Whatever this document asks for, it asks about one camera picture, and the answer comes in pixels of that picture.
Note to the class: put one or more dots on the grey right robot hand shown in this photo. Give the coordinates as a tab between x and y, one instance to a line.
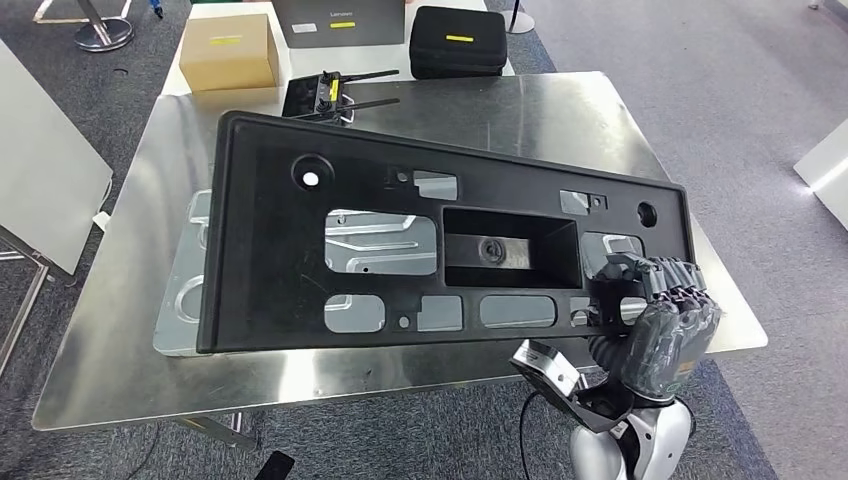
676	344

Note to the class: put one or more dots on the black plastic panel part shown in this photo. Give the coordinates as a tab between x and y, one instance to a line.
265	252

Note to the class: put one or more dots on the steel workbench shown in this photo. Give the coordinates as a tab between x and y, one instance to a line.
119	331

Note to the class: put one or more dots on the white cabinet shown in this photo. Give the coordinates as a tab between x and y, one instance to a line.
828	172

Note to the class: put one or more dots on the chrome stanchion base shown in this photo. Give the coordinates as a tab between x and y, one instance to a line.
518	23
102	33

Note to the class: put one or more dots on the black zip case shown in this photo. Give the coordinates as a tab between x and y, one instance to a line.
457	46

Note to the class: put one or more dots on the black robot foot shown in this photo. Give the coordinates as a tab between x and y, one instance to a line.
275	466

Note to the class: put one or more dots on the white table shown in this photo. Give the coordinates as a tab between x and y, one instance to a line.
344	61

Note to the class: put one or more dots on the black remote controller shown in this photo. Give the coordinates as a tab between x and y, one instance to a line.
311	96

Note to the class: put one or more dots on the grey laptop box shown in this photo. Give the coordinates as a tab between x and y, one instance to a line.
344	26

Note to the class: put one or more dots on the stamped metal plate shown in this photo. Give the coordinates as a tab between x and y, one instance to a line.
182	318

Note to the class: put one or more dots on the cardboard box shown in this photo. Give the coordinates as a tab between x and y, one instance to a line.
228	56

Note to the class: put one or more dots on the white power strip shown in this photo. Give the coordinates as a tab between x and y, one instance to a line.
100	221

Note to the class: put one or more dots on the steel side table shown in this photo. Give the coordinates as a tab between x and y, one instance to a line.
26	298

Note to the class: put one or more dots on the white board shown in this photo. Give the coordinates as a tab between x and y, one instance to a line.
46	166

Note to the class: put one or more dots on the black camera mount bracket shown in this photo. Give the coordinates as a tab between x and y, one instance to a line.
596	414

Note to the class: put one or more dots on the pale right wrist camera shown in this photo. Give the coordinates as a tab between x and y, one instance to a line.
546	364

